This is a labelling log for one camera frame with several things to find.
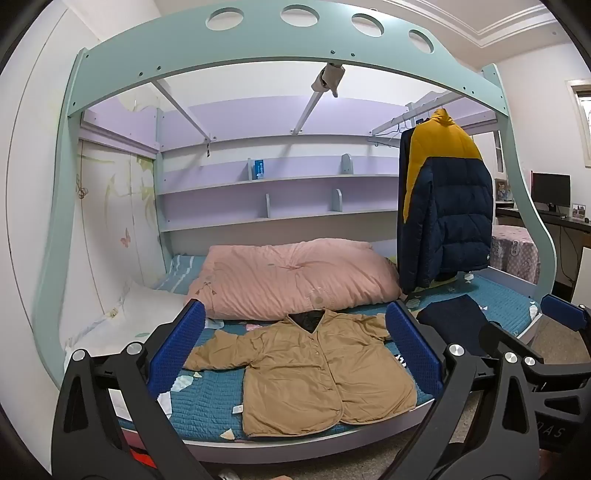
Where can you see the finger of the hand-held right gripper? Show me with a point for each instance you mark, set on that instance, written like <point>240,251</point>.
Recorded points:
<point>563,311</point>
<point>508,339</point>

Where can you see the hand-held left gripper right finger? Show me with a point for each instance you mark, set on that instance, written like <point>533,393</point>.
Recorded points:
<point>411,346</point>

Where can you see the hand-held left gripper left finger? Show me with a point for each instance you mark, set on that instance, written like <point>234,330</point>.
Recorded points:
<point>184,341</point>

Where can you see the tan jacket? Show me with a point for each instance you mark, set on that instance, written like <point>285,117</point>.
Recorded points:
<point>300,378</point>

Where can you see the navy folded pants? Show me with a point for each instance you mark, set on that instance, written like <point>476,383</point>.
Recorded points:
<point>452,318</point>

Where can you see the teal quilted bed mat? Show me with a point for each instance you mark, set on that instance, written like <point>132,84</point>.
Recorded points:
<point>207,401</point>

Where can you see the dark desk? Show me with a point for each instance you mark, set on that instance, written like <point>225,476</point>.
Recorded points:
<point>568,226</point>

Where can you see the small picture stand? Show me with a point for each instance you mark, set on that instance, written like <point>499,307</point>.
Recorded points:
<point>578,211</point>

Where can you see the pink quilt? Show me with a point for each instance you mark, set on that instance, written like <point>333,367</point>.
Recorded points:
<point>286,277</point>

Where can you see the black computer monitor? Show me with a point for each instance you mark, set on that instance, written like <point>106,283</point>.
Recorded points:
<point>550,189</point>

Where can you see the red object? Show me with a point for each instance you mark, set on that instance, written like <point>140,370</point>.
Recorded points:
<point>141,467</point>

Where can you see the navy and yellow puffer jacket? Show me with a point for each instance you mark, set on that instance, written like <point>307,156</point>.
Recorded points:
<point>457,207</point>

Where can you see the small blue box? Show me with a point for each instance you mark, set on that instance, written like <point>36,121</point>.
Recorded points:
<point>258,169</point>

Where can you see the window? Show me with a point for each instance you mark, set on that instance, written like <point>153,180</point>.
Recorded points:
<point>582,120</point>

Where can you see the photo frame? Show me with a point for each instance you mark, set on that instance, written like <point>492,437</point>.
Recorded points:
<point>503,190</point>

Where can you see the purple wall shelf unit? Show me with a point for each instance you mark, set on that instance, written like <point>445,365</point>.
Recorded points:
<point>300,189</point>

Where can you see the grey cloth on rail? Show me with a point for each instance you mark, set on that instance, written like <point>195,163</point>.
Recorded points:
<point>327,78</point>

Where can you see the teal bunk bed frame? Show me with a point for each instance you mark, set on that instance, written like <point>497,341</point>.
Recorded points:
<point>115,60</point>

